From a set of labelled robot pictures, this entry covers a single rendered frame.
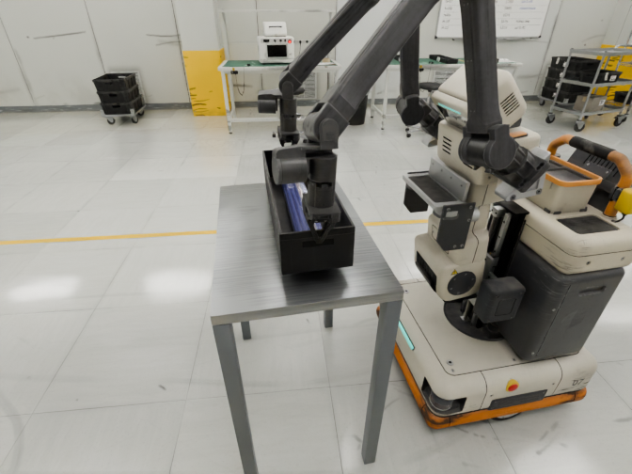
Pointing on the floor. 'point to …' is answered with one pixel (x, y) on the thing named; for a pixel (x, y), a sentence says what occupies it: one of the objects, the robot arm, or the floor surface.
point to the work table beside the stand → (292, 300)
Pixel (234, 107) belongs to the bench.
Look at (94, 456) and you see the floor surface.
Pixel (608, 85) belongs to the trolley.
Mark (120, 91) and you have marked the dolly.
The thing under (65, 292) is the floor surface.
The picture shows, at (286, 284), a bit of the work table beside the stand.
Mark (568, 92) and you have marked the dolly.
